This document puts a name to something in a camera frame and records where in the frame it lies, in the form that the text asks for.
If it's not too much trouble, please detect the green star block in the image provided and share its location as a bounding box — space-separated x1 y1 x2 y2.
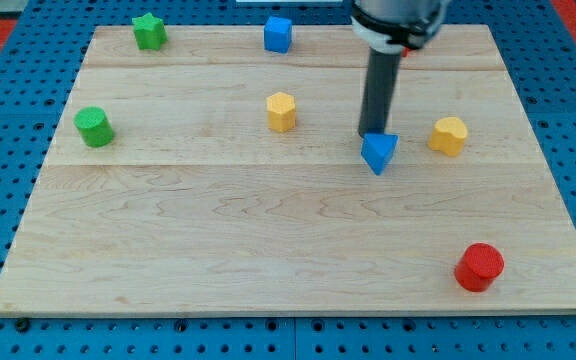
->
132 12 168 50

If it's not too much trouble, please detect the wooden board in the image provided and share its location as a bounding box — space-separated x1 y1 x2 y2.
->
0 25 576 318

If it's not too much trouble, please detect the red cylinder block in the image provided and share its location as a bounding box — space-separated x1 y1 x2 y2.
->
454 243 505 292

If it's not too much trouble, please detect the yellow heart block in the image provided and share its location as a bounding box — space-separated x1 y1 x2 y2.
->
427 117 469 157

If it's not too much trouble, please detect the blue cube block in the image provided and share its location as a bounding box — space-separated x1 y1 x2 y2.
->
263 16 292 54

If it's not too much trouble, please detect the green cylinder block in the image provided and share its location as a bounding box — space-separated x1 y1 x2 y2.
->
73 106 115 148

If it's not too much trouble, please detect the yellow hexagon block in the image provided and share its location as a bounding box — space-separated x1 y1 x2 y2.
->
266 92 296 133

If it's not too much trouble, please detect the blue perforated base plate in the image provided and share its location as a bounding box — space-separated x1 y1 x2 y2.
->
0 0 576 359

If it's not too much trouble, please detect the grey robot arm flange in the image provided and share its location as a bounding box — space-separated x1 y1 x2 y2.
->
351 0 451 54

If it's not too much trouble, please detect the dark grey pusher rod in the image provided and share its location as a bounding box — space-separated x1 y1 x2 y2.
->
358 49 402 137

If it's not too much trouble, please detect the blue triangle block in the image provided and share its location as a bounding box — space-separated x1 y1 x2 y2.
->
361 133 399 175

